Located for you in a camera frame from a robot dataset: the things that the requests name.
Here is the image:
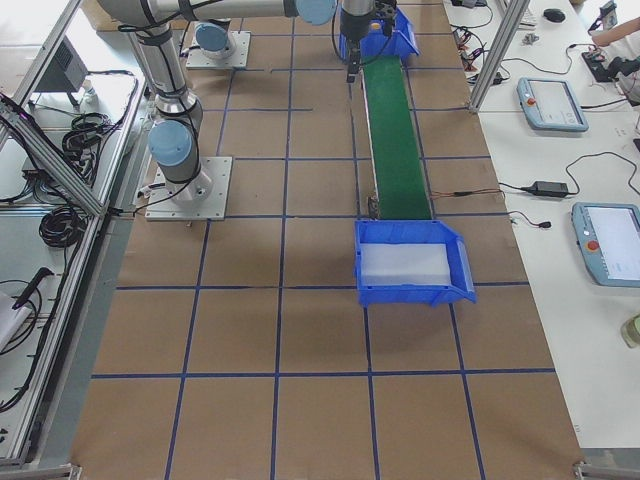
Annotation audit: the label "black power adapter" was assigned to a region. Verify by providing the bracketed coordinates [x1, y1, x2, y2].
[531, 181, 570, 198]

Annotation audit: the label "green conveyor belt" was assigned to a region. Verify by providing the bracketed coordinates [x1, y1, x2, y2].
[363, 56, 432, 220]

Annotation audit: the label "upper teach pendant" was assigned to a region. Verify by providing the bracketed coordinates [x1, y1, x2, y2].
[516, 77, 589, 133]

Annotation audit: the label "aluminium frame post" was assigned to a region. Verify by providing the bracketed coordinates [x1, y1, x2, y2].
[468, 0, 529, 113]

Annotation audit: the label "coiled black cables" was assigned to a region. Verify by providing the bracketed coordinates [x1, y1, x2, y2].
[38, 205, 84, 248]

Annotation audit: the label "black computer mouse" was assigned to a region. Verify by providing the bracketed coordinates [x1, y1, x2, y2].
[542, 8, 566, 23]

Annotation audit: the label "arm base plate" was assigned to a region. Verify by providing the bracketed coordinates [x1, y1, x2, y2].
[186, 29, 251, 70]
[144, 157, 233, 221]

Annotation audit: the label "blue bin near right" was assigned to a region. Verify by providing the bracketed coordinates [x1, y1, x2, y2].
[354, 220, 477, 307]

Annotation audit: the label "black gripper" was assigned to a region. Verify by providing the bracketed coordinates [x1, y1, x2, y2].
[375, 0, 397, 35]
[340, 0, 375, 83]

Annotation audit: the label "teach pendant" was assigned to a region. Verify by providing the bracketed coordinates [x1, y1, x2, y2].
[571, 202, 639, 288]
[516, 77, 589, 133]

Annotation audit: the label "lower teach pendant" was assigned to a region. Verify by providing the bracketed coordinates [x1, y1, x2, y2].
[571, 202, 639, 288]

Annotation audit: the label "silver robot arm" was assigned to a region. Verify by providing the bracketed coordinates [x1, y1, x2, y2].
[99, 1, 376, 207]
[182, 1, 397, 64]

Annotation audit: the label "blue bin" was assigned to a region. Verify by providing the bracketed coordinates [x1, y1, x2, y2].
[334, 4, 419, 64]
[354, 220, 477, 307]

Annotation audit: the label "blue bin far left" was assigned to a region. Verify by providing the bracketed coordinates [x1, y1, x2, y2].
[334, 4, 419, 64]

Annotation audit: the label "white foam pad right bin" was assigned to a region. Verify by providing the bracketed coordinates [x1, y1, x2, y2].
[359, 243, 451, 286]

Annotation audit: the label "grey control box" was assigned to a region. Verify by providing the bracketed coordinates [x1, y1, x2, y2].
[35, 36, 88, 93]

